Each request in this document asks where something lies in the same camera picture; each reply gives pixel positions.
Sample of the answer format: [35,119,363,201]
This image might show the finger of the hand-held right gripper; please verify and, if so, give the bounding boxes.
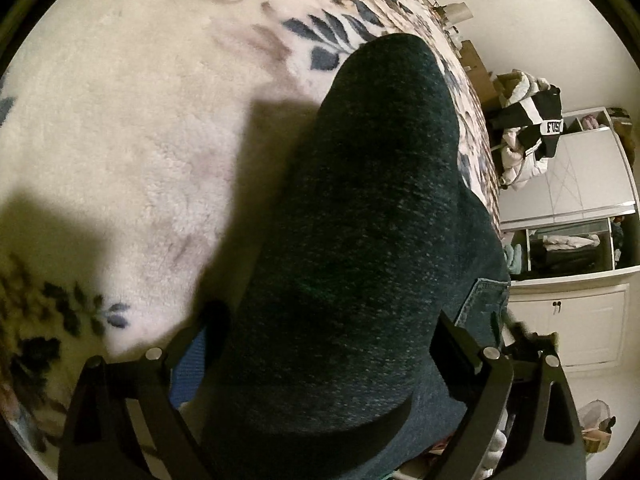
[500,310,560,381]

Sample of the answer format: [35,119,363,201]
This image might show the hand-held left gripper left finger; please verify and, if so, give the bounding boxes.
[57,300,231,480]

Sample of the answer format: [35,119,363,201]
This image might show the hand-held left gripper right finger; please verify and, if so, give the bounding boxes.
[425,310,587,480]

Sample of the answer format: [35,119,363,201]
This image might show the dark blue jeans pants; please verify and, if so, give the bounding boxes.
[200,32,512,480]

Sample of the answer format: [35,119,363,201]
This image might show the pale teal folded clothes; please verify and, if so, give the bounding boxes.
[501,244,526,276]

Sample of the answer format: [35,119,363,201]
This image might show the pale round basket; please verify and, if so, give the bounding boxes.
[577,400,619,455]

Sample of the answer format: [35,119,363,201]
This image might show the brown checkered bed sheet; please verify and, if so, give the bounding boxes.
[435,35,503,233]

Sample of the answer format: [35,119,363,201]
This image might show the white wardrobe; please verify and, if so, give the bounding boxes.
[500,105,640,373]

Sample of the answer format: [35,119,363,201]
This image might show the white puffer jacket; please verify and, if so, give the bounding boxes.
[497,72,551,191]

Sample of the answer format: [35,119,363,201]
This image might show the black and white jacket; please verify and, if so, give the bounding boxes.
[487,85,565,158]

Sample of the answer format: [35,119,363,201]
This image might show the floral fleece blanket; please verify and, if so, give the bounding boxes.
[0,0,493,463]

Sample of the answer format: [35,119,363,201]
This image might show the large cardboard box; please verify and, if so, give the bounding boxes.
[457,40,501,106]

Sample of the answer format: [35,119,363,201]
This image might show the white table lamp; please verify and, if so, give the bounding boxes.
[442,2,473,27]

